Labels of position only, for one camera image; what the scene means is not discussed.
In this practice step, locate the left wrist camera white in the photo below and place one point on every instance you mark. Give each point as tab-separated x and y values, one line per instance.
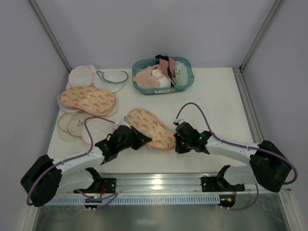
123	122

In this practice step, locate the slotted cable duct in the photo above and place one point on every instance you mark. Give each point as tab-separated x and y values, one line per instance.
180	199

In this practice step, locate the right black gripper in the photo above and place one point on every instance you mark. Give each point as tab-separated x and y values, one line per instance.
181	134

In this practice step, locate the floral mesh laundry bag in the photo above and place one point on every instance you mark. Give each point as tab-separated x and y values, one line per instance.
149	125

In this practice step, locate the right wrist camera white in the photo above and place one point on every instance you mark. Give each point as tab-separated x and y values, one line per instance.
178	121

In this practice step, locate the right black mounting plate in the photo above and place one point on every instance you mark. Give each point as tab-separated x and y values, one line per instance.
214	184

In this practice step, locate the pink bra in basket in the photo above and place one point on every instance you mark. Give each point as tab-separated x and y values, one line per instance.
145	80

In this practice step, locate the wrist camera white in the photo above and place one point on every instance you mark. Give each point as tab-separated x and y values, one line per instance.
178	121
123	122

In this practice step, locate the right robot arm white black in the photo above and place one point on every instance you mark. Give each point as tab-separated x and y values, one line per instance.
263	163

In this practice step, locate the grey white bra in basket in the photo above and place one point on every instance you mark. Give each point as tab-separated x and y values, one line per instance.
180	74

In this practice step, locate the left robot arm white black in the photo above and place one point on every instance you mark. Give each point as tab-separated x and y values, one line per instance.
47	176

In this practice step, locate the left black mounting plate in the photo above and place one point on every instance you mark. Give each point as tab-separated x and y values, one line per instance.
108	185

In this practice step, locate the base connector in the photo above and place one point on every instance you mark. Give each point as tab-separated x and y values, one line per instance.
93	203
226	201

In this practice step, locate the left frame post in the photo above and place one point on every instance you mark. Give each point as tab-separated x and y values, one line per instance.
48	31

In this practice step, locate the teal plastic basket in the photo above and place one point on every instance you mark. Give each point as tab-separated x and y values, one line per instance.
140	65

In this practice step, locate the mauve bra with black straps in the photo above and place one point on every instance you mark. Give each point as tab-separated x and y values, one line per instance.
166	65

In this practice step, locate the right base connector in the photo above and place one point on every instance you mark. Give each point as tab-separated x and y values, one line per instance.
226	201

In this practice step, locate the black mounting plate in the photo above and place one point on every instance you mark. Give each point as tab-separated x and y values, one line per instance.
108	185
214	184

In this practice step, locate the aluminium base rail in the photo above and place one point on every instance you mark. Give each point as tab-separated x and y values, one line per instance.
136	183

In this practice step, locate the left base connector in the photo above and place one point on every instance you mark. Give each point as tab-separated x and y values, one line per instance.
93	203

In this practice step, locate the beige round mesh bags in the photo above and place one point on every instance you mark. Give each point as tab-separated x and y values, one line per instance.
70	125

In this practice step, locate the frame post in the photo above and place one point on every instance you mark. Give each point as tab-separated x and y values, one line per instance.
267	22
48	31

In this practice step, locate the white pink round mesh bag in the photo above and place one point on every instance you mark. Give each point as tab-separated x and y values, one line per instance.
81	76

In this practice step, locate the right frame post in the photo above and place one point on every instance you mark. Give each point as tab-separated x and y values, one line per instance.
267	22

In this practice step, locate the pink rim round mesh bag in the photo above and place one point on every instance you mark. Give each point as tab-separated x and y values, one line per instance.
99	128

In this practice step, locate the stacked floral laundry bags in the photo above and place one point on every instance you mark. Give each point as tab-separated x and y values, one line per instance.
89	99

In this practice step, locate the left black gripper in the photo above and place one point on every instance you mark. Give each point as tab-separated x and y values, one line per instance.
134	136

